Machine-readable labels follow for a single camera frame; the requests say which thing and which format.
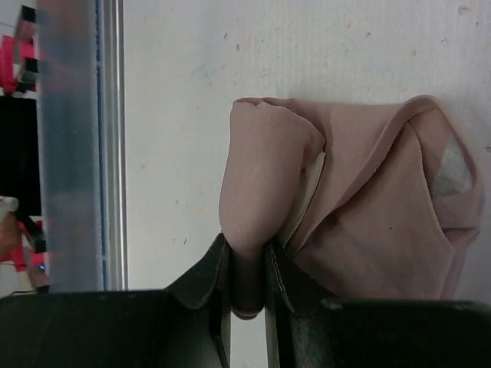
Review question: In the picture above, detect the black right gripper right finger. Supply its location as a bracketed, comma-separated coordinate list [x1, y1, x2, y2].
[265, 242, 490, 367]

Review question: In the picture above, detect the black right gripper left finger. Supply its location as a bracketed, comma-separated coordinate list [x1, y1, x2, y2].
[1, 235, 231, 367]

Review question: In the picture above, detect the pink underwear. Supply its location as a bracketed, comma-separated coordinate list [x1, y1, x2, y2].
[219, 95, 483, 319]

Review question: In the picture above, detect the aluminium mounting rail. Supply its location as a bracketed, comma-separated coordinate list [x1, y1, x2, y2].
[37, 1, 128, 292]

